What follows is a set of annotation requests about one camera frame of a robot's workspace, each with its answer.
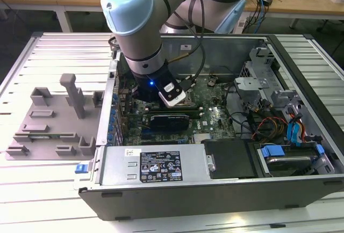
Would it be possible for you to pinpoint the CPU socket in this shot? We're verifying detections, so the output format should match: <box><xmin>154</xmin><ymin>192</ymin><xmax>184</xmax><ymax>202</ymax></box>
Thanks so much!
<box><xmin>174</xmin><ymin>88</ymin><xmax>197</xmax><ymax>109</ymax></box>

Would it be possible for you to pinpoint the green RAM stick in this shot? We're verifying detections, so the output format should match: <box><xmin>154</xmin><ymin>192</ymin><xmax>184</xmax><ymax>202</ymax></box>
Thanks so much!
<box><xmin>13</xmin><ymin>133</ymin><xmax>77</xmax><ymax>141</ymax></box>

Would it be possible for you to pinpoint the black and silver PC case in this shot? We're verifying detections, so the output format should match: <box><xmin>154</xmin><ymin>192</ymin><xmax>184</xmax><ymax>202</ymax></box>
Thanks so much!
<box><xmin>78</xmin><ymin>33</ymin><xmax>344</xmax><ymax>222</ymax></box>

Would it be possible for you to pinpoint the blue data wire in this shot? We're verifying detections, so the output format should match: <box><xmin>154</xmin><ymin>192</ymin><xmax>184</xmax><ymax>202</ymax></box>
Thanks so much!
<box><xmin>286</xmin><ymin>111</ymin><xmax>304</xmax><ymax>145</ymax></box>

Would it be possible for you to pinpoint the black graphics card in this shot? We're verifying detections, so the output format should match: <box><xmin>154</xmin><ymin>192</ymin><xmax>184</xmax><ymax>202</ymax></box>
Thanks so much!
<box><xmin>149</xmin><ymin>112</ymin><xmax>190</xmax><ymax>131</ymax></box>

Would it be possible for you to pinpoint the hard disk in blue carrier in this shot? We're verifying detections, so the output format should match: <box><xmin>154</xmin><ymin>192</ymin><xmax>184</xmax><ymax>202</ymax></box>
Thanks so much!
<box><xmin>257</xmin><ymin>143</ymin><xmax>325</xmax><ymax>177</ymax></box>

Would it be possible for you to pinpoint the metal disk bay cage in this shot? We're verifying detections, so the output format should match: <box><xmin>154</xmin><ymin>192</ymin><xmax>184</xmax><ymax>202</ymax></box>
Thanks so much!
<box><xmin>233</xmin><ymin>45</ymin><xmax>282</xmax><ymax>98</ymax></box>

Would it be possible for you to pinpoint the silver power supply unit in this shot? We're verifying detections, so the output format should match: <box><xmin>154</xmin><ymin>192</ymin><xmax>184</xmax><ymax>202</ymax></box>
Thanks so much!
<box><xmin>99</xmin><ymin>144</ymin><xmax>213</xmax><ymax>187</ymax></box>

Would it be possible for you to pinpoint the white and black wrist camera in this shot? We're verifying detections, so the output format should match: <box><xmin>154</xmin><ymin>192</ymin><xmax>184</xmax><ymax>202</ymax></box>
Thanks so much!
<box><xmin>157</xmin><ymin>82</ymin><xmax>187</xmax><ymax>108</ymax></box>

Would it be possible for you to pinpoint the grey parts rack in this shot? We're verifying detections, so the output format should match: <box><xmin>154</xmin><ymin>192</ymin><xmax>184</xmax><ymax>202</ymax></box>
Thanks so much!
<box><xmin>4</xmin><ymin>73</ymin><xmax>106</xmax><ymax>161</ymax></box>

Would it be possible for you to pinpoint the yellow and red wire bundle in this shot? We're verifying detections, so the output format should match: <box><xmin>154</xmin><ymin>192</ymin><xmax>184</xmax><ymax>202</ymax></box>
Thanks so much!
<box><xmin>252</xmin><ymin>114</ymin><xmax>285</xmax><ymax>140</ymax></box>

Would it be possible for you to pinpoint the silver finned chipset heatsink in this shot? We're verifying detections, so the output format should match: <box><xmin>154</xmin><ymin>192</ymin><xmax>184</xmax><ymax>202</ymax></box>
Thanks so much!
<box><xmin>193</xmin><ymin>133</ymin><xmax>213</xmax><ymax>142</ymax></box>

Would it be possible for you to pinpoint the green motherboard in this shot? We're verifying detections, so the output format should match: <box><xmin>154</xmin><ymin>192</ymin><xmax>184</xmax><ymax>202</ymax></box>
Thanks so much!
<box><xmin>115</xmin><ymin>73</ymin><xmax>239</xmax><ymax>147</ymax></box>

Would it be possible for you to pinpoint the black RAM slot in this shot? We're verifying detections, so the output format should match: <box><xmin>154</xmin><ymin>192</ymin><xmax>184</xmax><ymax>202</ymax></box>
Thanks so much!
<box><xmin>146</xmin><ymin>108</ymin><xmax>204</xmax><ymax>114</ymax></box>
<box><xmin>146</xmin><ymin>106</ymin><xmax>204</xmax><ymax>112</ymax></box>
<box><xmin>146</xmin><ymin>105</ymin><xmax>204</xmax><ymax>110</ymax></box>

